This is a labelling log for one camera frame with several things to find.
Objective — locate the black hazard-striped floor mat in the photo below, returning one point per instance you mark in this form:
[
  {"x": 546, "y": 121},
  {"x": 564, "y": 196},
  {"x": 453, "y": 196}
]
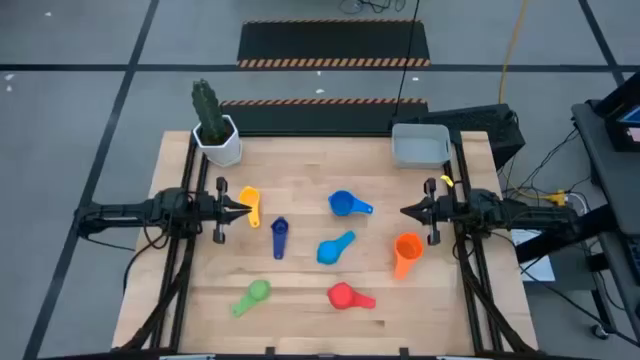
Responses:
[
  {"x": 332, "y": 42},
  {"x": 320, "y": 117}
]

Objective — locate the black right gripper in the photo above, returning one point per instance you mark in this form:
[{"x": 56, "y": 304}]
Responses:
[{"x": 437, "y": 210}]

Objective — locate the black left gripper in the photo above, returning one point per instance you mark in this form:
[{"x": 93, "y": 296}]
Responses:
[{"x": 220, "y": 210}]

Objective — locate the black screen on desk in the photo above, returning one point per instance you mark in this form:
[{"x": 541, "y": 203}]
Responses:
[{"x": 612, "y": 130}]

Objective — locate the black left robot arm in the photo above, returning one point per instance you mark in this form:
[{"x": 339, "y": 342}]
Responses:
[{"x": 125, "y": 210}]

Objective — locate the black aluminium table frame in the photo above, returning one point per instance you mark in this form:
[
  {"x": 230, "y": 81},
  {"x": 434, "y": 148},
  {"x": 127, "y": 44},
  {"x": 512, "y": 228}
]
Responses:
[{"x": 456, "y": 139}]

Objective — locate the white hexagonal plant pot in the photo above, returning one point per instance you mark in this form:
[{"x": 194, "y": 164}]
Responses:
[{"x": 222, "y": 152}]

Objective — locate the yellow measuring cup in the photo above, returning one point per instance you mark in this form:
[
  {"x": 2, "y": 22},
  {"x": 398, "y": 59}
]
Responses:
[{"x": 249, "y": 196}]

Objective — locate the black side desk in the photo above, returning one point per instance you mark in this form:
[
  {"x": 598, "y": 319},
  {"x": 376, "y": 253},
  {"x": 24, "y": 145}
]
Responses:
[{"x": 607, "y": 170}]

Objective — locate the green cactus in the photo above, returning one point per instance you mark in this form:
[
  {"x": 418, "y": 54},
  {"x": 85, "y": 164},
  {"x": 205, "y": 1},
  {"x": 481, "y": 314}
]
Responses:
[{"x": 210, "y": 112}]

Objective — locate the small yellow tag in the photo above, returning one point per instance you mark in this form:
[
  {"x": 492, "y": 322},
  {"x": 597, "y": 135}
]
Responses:
[{"x": 446, "y": 180}]

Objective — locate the large orange measuring cup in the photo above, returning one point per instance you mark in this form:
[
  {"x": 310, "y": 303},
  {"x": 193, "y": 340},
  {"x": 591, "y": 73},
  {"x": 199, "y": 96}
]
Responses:
[{"x": 407, "y": 247}]

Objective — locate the red measuring cup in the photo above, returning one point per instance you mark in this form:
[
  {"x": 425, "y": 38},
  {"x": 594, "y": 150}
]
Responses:
[{"x": 342, "y": 296}]

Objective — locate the black computer tower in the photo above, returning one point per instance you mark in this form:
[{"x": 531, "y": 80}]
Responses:
[{"x": 480, "y": 122}]

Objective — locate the small navy measuring cup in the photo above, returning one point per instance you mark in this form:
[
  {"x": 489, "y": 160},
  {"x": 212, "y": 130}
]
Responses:
[{"x": 279, "y": 227}]

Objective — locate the grey plastic basket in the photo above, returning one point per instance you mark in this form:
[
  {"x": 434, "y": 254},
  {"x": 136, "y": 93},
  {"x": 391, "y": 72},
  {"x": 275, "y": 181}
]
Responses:
[{"x": 420, "y": 147}]

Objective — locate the black caster wheel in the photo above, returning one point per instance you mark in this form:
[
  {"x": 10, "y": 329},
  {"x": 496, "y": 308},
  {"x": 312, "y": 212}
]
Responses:
[{"x": 600, "y": 332}]

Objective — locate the green measuring cup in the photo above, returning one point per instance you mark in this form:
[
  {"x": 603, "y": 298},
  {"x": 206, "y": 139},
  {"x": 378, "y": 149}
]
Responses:
[{"x": 259, "y": 290}]

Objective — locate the white floor sheet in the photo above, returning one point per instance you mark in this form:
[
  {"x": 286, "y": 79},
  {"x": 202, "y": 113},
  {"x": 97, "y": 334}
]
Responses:
[{"x": 540, "y": 270}]

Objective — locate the light blue measuring cup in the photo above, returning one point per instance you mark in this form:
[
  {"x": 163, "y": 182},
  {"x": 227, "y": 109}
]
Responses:
[{"x": 327, "y": 252}]

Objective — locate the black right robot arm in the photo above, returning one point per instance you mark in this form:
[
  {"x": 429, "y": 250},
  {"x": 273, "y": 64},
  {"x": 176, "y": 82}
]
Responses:
[{"x": 525, "y": 212}]

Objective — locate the black slanted support beam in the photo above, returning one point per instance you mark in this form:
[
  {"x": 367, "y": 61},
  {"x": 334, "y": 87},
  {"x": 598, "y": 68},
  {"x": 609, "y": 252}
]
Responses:
[{"x": 560, "y": 237}]

